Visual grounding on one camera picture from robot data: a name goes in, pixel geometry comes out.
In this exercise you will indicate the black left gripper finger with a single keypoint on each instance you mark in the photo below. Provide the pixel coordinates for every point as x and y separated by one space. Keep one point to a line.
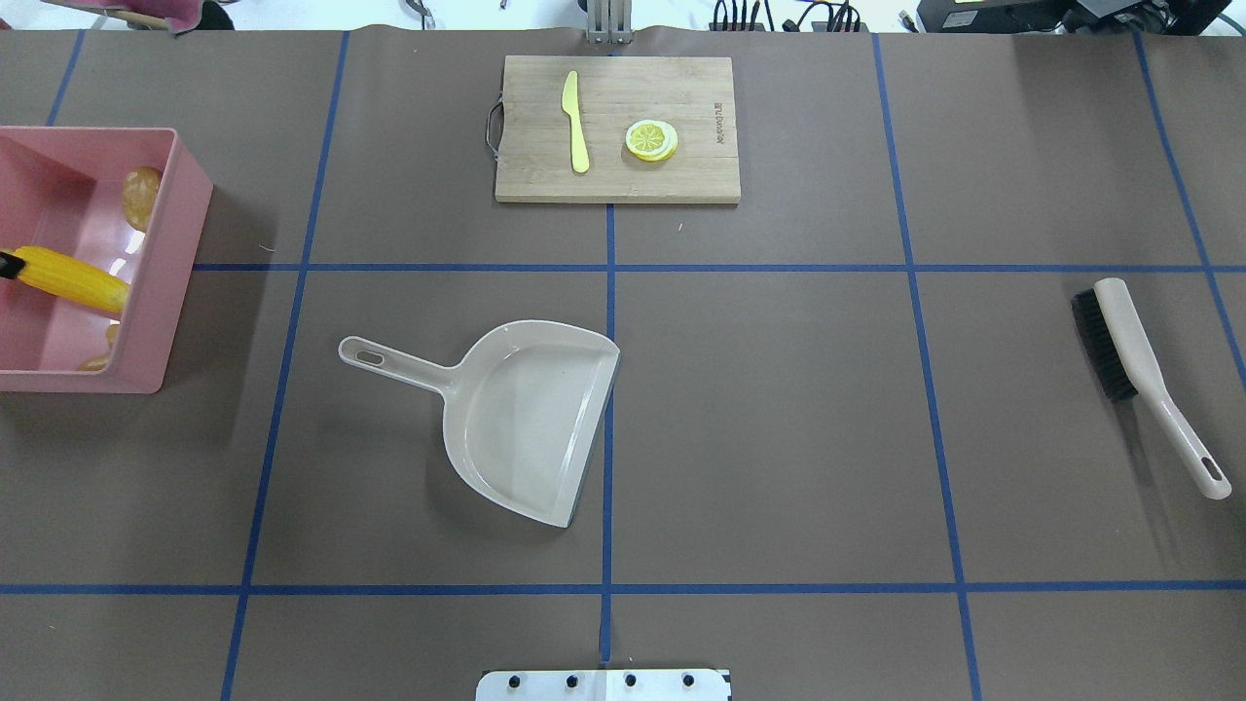
11 265

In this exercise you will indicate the yellow toy corn cob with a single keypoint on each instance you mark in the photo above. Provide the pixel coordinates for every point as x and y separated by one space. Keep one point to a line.
69 278

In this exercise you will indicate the brown toy potato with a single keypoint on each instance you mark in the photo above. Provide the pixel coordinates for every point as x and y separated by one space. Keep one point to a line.
140 190

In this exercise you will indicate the beige plastic dustpan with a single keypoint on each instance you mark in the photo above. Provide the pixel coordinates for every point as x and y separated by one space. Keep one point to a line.
520 410

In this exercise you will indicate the beige hand brush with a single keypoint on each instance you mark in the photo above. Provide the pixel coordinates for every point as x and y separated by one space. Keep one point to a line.
1118 347

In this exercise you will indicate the pink plastic bin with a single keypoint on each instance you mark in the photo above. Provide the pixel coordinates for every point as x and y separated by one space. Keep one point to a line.
62 189

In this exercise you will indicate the yellow plastic toy knife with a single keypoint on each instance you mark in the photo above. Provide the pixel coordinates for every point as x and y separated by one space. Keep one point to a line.
570 104

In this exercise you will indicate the yellow toy lemon slice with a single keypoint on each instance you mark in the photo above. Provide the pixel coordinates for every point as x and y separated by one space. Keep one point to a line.
651 141

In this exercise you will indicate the bamboo cutting board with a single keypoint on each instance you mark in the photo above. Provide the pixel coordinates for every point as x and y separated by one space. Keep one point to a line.
694 94

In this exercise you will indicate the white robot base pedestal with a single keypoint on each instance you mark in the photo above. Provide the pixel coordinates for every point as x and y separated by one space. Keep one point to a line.
656 683

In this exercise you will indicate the aluminium frame post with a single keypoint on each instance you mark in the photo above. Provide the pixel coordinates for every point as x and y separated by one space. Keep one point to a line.
609 21

